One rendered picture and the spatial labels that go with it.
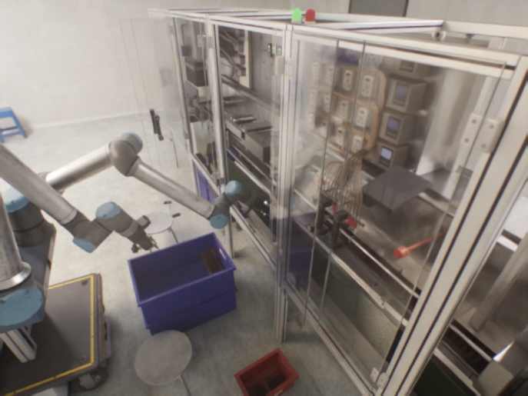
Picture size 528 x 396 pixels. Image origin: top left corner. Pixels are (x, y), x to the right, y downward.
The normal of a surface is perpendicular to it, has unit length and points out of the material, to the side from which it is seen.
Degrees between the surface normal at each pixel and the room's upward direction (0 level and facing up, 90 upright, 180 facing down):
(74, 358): 0
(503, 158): 90
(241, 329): 0
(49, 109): 90
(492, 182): 90
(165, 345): 0
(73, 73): 90
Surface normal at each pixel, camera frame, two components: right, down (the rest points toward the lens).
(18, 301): 0.74, 0.44
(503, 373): -0.89, 0.25
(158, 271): 0.48, 0.48
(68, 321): 0.00, -0.83
